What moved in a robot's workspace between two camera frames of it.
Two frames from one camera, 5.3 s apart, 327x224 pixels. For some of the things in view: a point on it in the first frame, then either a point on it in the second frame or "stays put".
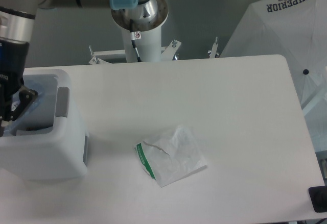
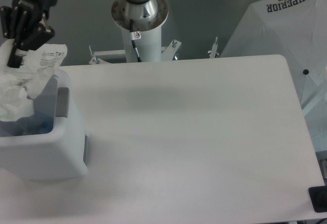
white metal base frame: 168,53 stays put
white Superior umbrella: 293,24 stays put
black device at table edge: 318,196 stays put
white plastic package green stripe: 171,157 → 33,76
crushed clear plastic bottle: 16,125 → 39,123
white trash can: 47,141 stays put
